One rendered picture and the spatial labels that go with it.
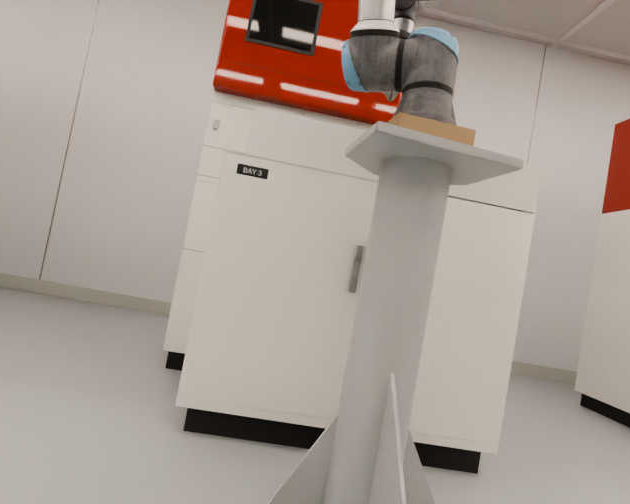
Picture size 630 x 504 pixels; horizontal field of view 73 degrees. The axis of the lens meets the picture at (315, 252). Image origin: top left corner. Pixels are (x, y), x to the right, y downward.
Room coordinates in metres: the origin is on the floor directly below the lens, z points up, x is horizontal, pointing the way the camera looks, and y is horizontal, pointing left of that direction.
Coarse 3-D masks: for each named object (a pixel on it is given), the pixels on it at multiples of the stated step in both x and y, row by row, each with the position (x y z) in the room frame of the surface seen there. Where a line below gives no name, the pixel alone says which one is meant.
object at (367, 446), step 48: (384, 144) 0.85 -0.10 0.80; (432, 144) 0.81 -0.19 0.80; (384, 192) 0.93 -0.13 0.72; (432, 192) 0.90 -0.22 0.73; (384, 240) 0.91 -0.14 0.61; (432, 240) 0.91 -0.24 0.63; (384, 288) 0.90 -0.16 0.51; (384, 336) 0.90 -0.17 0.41; (384, 384) 0.89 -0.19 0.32; (336, 432) 0.95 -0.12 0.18; (384, 432) 0.88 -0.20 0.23; (288, 480) 0.94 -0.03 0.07; (336, 480) 0.92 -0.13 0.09; (384, 480) 0.84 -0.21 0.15
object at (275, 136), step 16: (256, 112) 1.22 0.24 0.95; (272, 112) 1.23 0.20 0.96; (256, 128) 1.23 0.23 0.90; (272, 128) 1.23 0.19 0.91; (288, 128) 1.23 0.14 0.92; (304, 128) 1.24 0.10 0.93; (320, 128) 1.24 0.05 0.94; (336, 128) 1.24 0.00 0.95; (256, 144) 1.23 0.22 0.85; (272, 144) 1.23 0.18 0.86; (288, 144) 1.23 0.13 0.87; (304, 144) 1.24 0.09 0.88; (320, 144) 1.24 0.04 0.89; (336, 144) 1.25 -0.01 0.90; (288, 160) 1.23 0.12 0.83; (304, 160) 1.24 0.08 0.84; (320, 160) 1.24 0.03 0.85; (336, 160) 1.25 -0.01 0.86; (368, 176) 1.25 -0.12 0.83
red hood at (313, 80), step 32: (256, 0) 1.78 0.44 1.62; (288, 0) 1.79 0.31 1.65; (320, 0) 1.81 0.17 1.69; (352, 0) 1.82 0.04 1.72; (224, 32) 1.78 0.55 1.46; (256, 32) 1.78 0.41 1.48; (288, 32) 1.79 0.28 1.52; (320, 32) 1.81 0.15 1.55; (224, 64) 1.78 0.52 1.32; (256, 64) 1.79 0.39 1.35; (288, 64) 1.80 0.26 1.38; (320, 64) 1.81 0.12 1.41; (256, 96) 1.81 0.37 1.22; (288, 96) 1.80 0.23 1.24; (320, 96) 1.81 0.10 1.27; (352, 96) 1.83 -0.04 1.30; (384, 96) 1.84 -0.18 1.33
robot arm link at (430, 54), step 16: (416, 32) 0.94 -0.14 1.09; (432, 32) 0.92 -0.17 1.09; (448, 32) 0.92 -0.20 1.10; (400, 48) 0.94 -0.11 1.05; (416, 48) 0.93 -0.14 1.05; (432, 48) 0.92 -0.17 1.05; (448, 48) 0.92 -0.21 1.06; (400, 64) 0.94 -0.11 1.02; (416, 64) 0.93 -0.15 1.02; (432, 64) 0.92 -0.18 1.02; (448, 64) 0.92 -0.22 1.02; (400, 80) 0.96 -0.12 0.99; (416, 80) 0.93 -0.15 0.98; (432, 80) 0.91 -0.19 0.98; (448, 80) 0.92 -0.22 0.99
